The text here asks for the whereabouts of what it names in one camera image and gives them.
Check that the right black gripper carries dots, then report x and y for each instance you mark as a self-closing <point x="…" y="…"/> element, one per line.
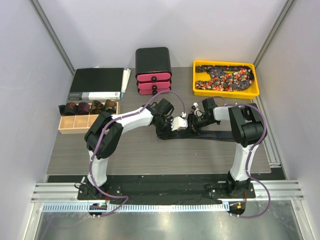
<point x="192" y="123"/>

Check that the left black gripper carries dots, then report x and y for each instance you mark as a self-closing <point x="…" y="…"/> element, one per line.
<point x="165" y="134"/>

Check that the blue brown striped tie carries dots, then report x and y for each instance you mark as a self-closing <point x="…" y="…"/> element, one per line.
<point x="212" y="135"/>

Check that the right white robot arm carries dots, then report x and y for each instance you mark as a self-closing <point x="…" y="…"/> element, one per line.
<point x="248" y="130"/>

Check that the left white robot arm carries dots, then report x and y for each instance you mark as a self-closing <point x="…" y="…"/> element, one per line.
<point x="104" y="135"/>

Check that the black pink drawer box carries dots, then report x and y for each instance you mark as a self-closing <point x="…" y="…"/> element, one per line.
<point x="153" y="70"/>

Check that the colourful floral tie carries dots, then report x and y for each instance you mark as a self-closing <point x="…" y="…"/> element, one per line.
<point x="225" y="78"/>

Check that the yellow plastic tray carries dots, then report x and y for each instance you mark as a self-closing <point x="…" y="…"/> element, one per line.
<point x="249" y="94"/>

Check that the rolled brown patterned tie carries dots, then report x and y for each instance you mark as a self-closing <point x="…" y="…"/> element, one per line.
<point x="96" y="107"/>

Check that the rolled navy striped tie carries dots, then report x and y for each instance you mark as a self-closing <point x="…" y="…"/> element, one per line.
<point x="83" y="108"/>

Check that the black flat box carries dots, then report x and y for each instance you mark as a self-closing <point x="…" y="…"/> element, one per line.
<point x="90" y="84"/>

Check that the wooden compartment organizer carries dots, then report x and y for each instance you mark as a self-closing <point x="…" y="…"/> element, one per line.
<point x="79" y="124"/>

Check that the rolled red dark tie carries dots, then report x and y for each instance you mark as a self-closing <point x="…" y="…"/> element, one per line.
<point x="69" y="109"/>

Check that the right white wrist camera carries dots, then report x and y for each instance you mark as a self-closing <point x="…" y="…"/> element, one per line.
<point x="195" y="107"/>

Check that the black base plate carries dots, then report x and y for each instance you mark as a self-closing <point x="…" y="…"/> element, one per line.
<point x="165" y="189"/>

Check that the white slotted cable duct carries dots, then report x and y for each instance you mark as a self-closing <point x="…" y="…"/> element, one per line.
<point x="91" y="207"/>

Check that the aluminium frame rail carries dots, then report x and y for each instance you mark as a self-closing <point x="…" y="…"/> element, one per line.
<point x="54" y="192"/>

